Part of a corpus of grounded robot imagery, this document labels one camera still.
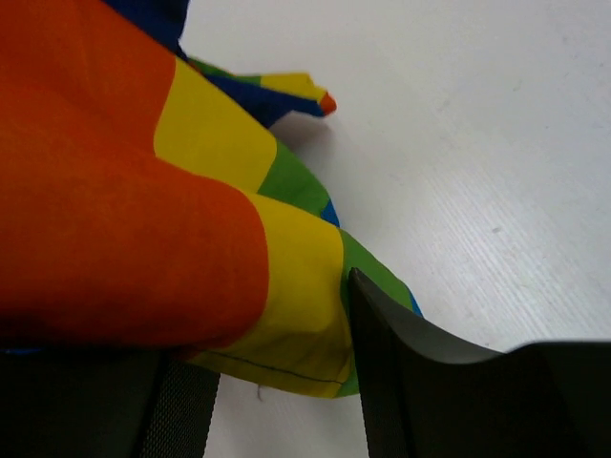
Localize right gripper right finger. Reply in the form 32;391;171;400
348;270;610;457

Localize rainbow striped shorts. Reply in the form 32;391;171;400
1;1;417;398

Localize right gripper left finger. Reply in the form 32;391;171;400
1;350;220;458

